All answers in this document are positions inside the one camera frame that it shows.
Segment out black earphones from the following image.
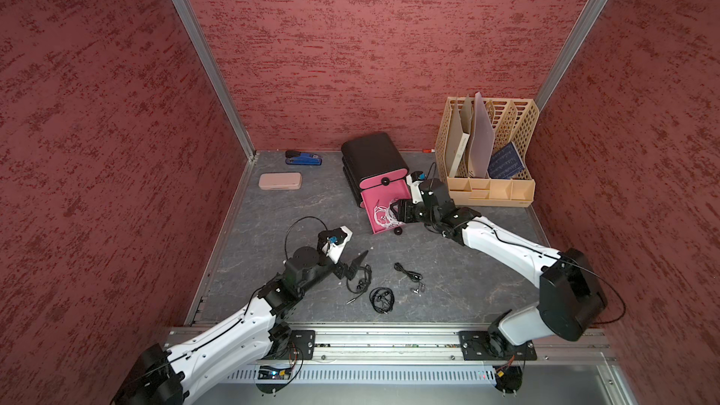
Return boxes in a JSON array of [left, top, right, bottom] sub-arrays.
[[369, 287, 395, 314], [346, 264, 372, 305], [394, 262, 426, 296]]

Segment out white earphones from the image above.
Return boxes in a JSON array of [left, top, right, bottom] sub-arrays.
[[373, 204, 389, 221], [373, 205, 401, 231]]

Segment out black pink drawer cabinet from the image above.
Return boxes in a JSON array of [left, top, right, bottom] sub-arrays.
[[341, 132, 411, 234]]

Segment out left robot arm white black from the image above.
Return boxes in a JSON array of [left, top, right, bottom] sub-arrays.
[[112, 244, 367, 404]]

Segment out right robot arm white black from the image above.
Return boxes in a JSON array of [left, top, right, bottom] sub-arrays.
[[354, 178, 613, 348]]

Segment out black earphones bottom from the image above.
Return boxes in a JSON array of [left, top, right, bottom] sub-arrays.
[[369, 287, 395, 314]]

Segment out beige paper folder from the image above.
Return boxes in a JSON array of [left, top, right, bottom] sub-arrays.
[[445, 96, 474, 177]]

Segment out beige file organizer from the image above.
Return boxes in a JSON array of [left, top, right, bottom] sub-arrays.
[[435, 93, 539, 208]]

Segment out translucent grey folder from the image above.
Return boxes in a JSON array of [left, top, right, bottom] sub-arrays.
[[468, 92, 495, 178]]

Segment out dark blue notebook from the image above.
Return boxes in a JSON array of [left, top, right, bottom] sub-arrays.
[[487, 142, 526, 179]]

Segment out pink pencil case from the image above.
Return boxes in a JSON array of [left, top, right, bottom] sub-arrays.
[[259, 172, 303, 191]]

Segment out blue black stapler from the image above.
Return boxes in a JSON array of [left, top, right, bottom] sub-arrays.
[[285, 150, 323, 166]]

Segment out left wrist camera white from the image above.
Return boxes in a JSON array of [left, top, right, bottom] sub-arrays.
[[317, 226, 353, 264]]

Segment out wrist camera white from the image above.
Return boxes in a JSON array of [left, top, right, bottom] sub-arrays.
[[406, 171, 426, 204], [317, 226, 353, 264]]

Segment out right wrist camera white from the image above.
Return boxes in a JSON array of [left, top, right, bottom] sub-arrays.
[[406, 171, 426, 204]]

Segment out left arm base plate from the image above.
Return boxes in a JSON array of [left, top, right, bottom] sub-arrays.
[[265, 328, 316, 361]]

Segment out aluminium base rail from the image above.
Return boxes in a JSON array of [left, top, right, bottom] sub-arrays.
[[290, 322, 619, 366]]

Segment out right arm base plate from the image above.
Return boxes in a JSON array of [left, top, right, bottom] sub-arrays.
[[457, 330, 537, 362]]

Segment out aluminium corner post left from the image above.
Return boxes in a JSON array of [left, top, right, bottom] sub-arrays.
[[171, 0, 256, 162]]

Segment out aluminium corner post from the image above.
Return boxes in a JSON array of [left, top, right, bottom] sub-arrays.
[[534, 0, 609, 112], [171, 0, 256, 162]]

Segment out aluminium corner post right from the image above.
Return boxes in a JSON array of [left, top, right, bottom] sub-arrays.
[[534, 0, 609, 112]]

